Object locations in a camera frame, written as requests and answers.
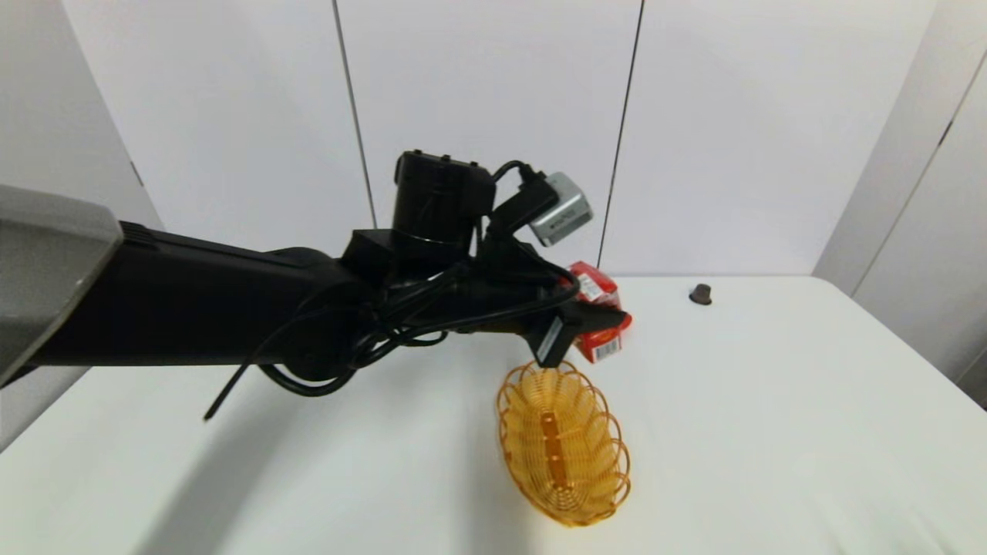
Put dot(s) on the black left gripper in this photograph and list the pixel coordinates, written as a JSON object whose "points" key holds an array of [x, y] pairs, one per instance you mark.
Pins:
{"points": [[509, 289]]}

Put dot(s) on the red milk carton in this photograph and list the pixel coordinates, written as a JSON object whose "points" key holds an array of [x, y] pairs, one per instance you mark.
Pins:
{"points": [[600, 308]]}

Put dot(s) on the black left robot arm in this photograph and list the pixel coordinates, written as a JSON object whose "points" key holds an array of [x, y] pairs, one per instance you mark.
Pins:
{"points": [[193, 301]]}

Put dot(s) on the small dark brown hat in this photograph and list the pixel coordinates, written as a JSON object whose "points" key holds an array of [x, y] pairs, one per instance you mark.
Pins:
{"points": [[701, 294]]}

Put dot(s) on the orange wicker basket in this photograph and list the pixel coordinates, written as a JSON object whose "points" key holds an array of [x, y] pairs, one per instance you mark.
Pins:
{"points": [[561, 447]]}

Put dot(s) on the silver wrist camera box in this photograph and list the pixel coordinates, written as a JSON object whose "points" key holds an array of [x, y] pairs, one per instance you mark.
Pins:
{"points": [[563, 210]]}

